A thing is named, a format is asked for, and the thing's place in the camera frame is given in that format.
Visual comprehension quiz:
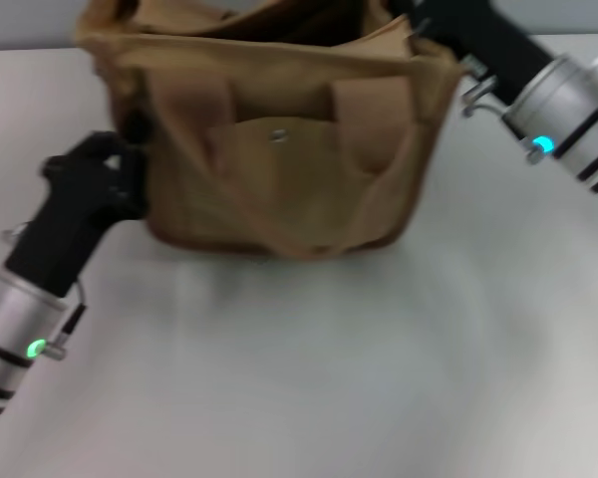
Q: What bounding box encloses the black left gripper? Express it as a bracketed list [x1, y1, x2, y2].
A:
[3, 113, 153, 301]

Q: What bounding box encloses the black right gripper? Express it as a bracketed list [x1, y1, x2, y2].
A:
[388, 0, 555, 109]

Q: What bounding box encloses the khaki canvas food bag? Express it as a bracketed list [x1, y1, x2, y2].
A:
[75, 0, 465, 261]

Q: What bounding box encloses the right wrist grey cable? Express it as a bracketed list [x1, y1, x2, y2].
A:
[459, 74, 510, 119]

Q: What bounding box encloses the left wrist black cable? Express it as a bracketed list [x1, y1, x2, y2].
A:
[54, 278, 89, 350]

